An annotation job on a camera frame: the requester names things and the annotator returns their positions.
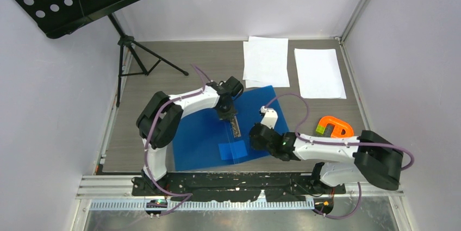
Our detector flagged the blue clip file folder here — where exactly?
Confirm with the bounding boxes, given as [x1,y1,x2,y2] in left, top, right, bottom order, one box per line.
[172,86,289,171]

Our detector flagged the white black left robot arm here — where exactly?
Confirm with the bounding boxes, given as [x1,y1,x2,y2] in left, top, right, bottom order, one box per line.
[136,76,244,195]

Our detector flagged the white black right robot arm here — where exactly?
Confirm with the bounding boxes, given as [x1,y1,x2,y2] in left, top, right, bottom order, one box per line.
[249,123,403,193]

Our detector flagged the left white paper stack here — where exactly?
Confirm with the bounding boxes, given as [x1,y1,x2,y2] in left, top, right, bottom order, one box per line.
[243,36,290,88]

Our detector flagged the orange plastic toy piece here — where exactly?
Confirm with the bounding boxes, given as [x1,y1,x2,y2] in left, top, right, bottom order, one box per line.
[315,116,354,138]

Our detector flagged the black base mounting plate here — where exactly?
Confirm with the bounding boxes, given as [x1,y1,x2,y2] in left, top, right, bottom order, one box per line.
[131,172,346,202]

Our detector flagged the right white paper sheet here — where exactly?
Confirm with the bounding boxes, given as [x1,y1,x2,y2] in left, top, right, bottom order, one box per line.
[294,48,347,99]

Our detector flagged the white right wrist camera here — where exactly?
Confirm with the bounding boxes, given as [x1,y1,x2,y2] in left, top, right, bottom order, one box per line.
[260,106,278,129]

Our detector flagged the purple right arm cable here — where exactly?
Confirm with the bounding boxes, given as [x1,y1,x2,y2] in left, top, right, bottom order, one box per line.
[264,92,415,221]

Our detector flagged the aluminium rail frame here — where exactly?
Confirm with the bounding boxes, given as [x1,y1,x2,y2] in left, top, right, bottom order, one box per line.
[76,175,404,214]

